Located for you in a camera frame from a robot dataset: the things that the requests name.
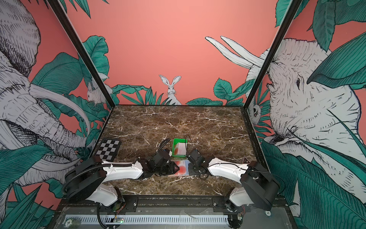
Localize green plastic tray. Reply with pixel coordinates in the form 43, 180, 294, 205
172, 138, 187, 158

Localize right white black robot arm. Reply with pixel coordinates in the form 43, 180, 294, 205
187, 149, 280, 211

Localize pink leather card holder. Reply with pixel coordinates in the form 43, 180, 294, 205
168, 159, 193, 177

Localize black white checkerboard plate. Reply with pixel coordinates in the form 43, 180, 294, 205
95, 138, 122, 162

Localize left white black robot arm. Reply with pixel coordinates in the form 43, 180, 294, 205
62, 149, 180, 211

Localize black front mounting rail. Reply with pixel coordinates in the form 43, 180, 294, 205
57, 195, 291, 214

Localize left black frame post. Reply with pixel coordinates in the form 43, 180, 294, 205
47, 0, 115, 109

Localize black frame post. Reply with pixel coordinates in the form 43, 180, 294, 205
47, 0, 115, 109
244, 0, 302, 110

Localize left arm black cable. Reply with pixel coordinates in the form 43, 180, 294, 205
156, 138, 172, 152

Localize white slotted cable duct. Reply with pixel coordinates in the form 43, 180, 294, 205
62, 215, 228, 227

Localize right black frame post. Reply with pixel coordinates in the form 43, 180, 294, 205
244, 0, 302, 110

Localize white red credit card stack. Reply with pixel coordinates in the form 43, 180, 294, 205
173, 142, 187, 157

